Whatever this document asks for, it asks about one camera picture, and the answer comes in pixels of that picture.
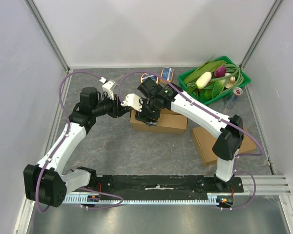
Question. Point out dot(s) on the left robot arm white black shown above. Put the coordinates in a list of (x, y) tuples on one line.
[(92, 104)]

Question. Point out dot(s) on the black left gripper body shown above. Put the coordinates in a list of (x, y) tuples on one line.
[(111, 107)]

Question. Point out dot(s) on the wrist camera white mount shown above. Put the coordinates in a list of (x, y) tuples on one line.
[(132, 101), (108, 86)]

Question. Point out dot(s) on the aluminium frame post right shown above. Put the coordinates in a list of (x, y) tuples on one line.
[(261, 31)]

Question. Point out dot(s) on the green leafy vegetable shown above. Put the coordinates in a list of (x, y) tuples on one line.
[(191, 78)]

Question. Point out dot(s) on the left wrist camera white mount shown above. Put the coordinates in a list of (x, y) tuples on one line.
[(108, 86)]

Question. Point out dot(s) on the yellow sponge block blue label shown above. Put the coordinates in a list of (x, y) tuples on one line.
[(167, 74)]

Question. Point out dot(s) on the purple onion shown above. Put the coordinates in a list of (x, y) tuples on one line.
[(220, 72)]

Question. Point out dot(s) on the aluminium frame post left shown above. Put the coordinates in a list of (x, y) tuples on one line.
[(47, 33)]

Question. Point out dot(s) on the brown mushroom toy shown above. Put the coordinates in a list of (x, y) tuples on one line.
[(231, 81)]

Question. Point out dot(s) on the aluminium frame post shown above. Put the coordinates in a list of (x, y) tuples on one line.
[(47, 33), (261, 31)]

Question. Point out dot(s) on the green plastic tray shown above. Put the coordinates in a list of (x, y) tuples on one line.
[(216, 90)]

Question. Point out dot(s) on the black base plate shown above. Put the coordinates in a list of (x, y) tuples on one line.
[(164, 186)]

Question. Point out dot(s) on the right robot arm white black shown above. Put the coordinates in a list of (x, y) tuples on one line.
[(228, 131)]

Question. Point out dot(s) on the grey slotted cable duct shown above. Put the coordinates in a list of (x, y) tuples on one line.
[(88, 199)]

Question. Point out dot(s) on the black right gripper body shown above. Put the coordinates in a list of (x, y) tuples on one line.
[(146, 113)]

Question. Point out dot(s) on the green long beans bundle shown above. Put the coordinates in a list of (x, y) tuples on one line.
[(231, 70)]

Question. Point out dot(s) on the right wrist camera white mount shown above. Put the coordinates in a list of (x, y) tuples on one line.
[(132, 101)]

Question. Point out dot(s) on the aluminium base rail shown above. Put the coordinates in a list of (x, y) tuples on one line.
[(266, 184)]

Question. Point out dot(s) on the yellow tape roll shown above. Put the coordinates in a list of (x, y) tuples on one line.
[(147, 75)]

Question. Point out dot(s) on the cardboard sheet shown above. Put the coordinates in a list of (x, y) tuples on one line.
[(168, 122)]

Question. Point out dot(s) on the brown cardboard box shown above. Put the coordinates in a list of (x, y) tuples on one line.
[(204, 142)]

